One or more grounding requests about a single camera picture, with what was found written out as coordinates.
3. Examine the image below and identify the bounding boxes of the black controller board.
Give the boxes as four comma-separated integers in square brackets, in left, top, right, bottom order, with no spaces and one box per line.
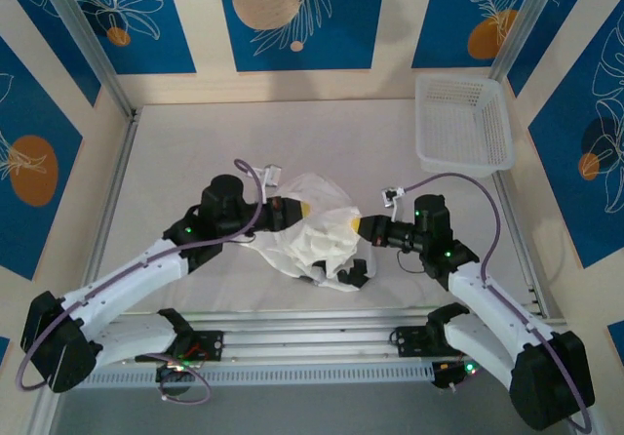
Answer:
[154,360,197,386]
[430,359,478,390]

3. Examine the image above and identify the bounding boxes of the aluminium frame post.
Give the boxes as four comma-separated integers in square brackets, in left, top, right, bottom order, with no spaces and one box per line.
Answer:
[36,0,140,119]
[488,0,569,83]

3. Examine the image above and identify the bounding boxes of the white t-shirt with black print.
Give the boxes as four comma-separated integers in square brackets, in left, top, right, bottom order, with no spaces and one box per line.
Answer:
[242,172,376,293]

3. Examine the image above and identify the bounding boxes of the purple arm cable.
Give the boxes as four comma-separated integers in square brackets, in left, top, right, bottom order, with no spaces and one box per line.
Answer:
[17,158,262,405]
[403,172,597,432]

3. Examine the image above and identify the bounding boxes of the black left controller board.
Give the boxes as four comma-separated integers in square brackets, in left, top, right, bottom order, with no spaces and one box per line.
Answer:
[154,360,197,386]

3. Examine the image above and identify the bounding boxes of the white perforated plastic basket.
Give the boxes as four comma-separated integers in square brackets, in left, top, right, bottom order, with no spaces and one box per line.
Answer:
[413,73,517,178]

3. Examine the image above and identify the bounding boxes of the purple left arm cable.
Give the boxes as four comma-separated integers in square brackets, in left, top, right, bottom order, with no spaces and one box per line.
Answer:
[17,158,262,405]

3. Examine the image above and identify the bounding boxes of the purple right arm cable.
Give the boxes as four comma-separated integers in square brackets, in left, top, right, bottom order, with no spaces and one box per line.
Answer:
[403,172,597,432]

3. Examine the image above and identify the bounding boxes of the thin black cable loop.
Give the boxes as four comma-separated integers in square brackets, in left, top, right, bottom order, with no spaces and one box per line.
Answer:
[396,248,426,274]

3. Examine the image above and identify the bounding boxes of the grey slotted cable duct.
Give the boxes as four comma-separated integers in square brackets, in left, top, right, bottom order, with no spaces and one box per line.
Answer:
[77,362,435,388]

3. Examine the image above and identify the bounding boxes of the aluminium side rail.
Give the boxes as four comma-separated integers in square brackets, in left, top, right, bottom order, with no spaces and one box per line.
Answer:
[490,174,594,435]
[26,107,142,435]

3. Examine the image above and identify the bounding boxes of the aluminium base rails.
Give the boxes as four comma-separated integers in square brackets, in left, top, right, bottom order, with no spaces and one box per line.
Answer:
[80,307,569,364]

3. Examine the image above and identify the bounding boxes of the black right controller board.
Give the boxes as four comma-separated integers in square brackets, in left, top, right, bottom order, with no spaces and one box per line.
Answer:
[430,359,478,390]

